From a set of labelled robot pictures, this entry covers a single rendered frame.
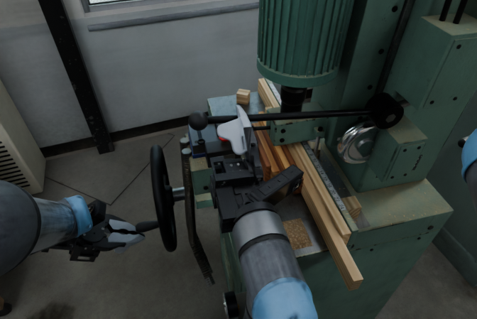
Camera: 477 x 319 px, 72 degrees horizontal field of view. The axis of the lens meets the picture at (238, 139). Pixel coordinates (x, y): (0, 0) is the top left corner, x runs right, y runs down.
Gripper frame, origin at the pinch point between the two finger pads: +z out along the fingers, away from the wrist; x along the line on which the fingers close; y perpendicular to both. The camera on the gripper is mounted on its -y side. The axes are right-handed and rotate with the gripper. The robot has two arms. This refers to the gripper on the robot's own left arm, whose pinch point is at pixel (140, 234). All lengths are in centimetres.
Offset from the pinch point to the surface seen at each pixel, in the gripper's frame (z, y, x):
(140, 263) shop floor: 28, 79, -40
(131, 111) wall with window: 17, 58, -135
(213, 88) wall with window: 62, 26, -142
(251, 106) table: 28, -25, -34
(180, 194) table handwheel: 9.3, -5.2, -10.2
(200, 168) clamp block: 7.4, -19.9, -5.6
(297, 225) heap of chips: 25.3, -25.0, 11.7
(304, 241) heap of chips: 25.7, -24.7, 15.4
